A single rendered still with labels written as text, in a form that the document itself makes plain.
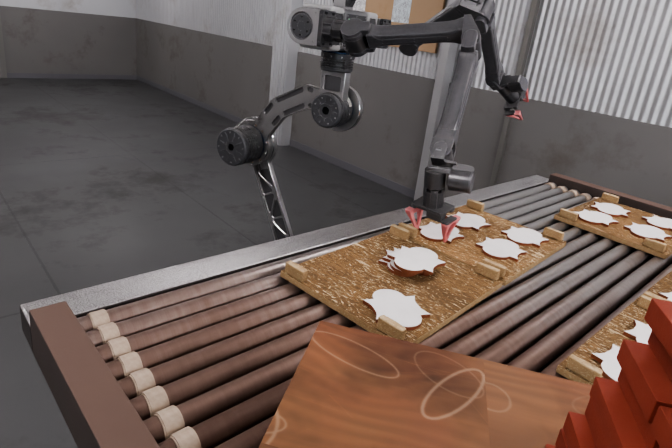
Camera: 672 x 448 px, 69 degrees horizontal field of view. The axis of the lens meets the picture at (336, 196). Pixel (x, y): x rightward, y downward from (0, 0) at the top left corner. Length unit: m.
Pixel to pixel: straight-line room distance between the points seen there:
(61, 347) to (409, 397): 0.55
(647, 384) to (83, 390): 0.69
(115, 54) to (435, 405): 9.71
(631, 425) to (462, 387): 0.28
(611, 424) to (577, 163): 3.41
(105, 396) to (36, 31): 9.15
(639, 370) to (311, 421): 0.35
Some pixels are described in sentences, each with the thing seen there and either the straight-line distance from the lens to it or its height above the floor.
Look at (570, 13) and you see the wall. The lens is 3.93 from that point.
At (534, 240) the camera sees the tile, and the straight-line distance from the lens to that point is 1.56.
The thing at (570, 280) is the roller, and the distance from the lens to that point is 1.43.
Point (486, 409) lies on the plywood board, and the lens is 0.71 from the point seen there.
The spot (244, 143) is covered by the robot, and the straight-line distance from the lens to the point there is 2.26.
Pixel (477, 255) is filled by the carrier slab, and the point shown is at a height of 0.94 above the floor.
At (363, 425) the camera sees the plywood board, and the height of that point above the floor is 1.04.
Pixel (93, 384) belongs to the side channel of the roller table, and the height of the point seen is 0.95.
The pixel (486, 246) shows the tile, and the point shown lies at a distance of 1.43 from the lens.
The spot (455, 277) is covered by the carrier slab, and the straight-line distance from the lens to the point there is 1.23.
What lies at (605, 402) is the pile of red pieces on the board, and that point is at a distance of 0.52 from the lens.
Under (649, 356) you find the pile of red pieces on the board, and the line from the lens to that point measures 0.51.
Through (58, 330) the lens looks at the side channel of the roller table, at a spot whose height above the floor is 0.95.
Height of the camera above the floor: 1.48
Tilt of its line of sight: 19 degrees down
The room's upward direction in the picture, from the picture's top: 7 degrees clockwise
